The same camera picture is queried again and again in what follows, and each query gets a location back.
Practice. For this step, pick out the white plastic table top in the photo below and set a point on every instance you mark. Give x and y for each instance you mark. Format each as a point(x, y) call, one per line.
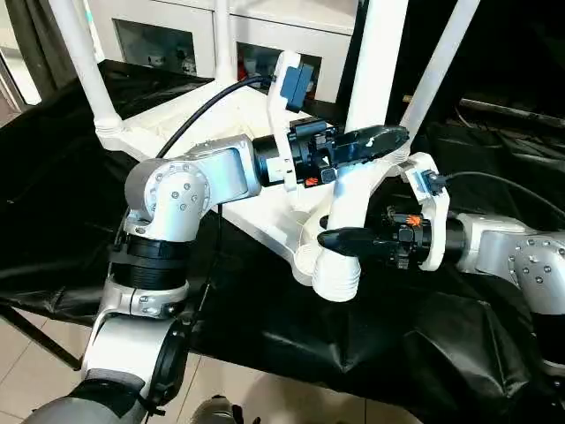
point(265, 212)

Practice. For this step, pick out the white plastic table leg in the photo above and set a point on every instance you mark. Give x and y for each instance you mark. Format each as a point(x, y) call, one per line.
point(375, 71)
point(225, 40)
point(437, 79)
point(84, 62)

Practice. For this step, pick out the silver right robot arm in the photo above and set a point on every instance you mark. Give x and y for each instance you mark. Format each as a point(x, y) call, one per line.
point(512, 252)

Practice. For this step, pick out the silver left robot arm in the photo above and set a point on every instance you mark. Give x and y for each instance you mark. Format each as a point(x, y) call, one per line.
point(177, 185)

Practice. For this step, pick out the black low bench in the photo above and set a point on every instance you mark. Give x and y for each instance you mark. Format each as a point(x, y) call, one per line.
point(521, 108)

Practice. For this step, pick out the white glass-door cabinet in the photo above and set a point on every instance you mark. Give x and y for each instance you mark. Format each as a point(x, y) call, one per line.
point(177, 26)

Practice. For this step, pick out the black plastic mat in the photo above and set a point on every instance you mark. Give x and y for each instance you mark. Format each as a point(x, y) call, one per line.
point(53, 221)

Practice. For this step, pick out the grey curtain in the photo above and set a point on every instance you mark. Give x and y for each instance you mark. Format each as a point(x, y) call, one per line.
point(31, 44)

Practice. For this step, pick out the black stand pole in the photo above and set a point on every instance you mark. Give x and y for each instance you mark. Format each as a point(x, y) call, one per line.
point(40, 340)

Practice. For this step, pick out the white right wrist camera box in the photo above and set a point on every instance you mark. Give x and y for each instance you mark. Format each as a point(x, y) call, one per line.
point(431, 208)

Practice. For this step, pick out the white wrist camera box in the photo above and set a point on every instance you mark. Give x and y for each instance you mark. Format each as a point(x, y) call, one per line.
point(431, 208)
point(290, 97)

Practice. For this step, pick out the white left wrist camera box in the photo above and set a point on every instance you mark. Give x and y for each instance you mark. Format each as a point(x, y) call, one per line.
point(290, 97)

